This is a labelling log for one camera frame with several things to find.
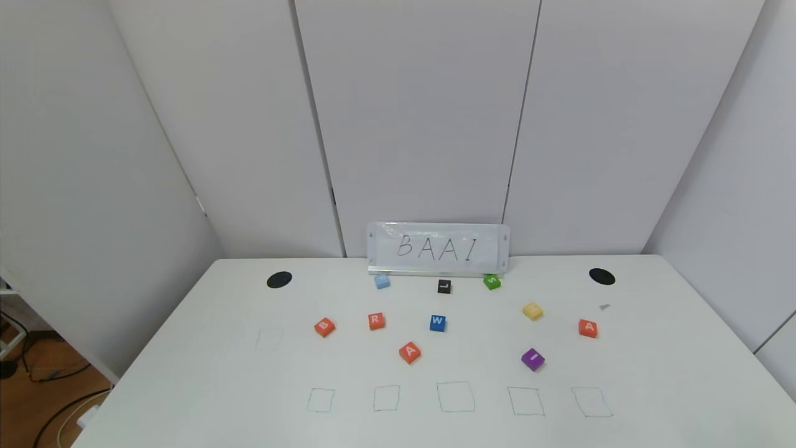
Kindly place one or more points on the blue W letter block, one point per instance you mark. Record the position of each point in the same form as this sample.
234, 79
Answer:
438, 322

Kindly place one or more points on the white BAAI sign board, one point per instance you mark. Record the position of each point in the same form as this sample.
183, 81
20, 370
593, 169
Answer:
438, 249

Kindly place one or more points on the orange B letter block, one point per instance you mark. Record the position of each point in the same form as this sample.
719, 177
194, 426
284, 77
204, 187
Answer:
324, 327

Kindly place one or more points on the black L letter block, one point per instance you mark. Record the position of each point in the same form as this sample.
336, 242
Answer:
444, 287

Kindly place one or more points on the green S letter block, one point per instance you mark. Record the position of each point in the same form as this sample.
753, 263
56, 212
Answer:
492, 282

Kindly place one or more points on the orange R letter block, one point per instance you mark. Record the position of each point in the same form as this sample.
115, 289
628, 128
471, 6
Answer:
376, 321

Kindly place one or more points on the black table grommet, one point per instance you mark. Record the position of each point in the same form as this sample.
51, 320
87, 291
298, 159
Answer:
279, 280
602, 277

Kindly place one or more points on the white power adapter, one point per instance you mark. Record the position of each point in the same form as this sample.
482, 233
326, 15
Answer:
88, 415

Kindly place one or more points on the light blue letter block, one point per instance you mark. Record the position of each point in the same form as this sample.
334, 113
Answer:
382, 282

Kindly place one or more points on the purple I letter block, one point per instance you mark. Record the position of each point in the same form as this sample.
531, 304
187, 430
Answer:
533, 359

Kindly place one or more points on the orange A letter block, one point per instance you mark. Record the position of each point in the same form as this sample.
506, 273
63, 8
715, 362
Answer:
588, 328
410, 352

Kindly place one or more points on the white furniture frame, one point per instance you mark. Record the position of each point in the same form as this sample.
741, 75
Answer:
12, 339

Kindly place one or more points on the yellow letter block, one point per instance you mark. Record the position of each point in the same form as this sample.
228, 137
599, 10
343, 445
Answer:
533, 311

